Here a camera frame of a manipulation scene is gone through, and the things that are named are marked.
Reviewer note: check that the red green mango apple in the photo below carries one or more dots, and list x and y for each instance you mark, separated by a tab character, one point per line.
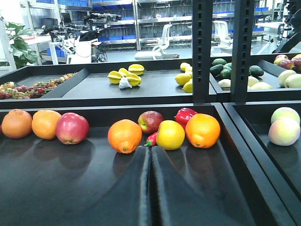
149	121

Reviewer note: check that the black perforated upright post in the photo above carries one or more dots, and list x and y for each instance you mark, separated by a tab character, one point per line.
241	52
201	47

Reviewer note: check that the orange with navel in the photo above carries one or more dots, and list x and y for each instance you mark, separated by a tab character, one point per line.
124	136

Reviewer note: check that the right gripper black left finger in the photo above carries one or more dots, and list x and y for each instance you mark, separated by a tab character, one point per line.
127	203

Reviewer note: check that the orange fruit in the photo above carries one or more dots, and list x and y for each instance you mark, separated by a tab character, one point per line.
44	123
17	124

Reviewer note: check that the black wooden produce display stand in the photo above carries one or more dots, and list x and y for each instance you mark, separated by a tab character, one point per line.
47	183

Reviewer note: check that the red chili pepper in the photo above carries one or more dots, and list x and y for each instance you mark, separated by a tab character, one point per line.
151	140

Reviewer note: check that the red bell pepper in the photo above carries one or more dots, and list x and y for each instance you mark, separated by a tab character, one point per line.
184	115

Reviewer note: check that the red apple beside oranges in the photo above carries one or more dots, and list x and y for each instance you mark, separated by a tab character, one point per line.
71	128

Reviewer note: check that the pale peach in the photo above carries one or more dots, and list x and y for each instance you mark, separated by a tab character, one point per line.
284	131
285	112

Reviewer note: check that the yellow apple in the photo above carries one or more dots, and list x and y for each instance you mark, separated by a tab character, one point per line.
170	135

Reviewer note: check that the orange right of yellow apple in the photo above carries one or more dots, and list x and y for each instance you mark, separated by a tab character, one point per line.
202	130

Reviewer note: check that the yellow starfruit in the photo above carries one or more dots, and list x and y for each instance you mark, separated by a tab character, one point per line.
137	69

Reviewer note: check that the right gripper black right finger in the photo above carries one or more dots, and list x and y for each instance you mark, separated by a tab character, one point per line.
196	189

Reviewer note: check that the white garlic bulb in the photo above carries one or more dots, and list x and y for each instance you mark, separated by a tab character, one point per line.
124	83

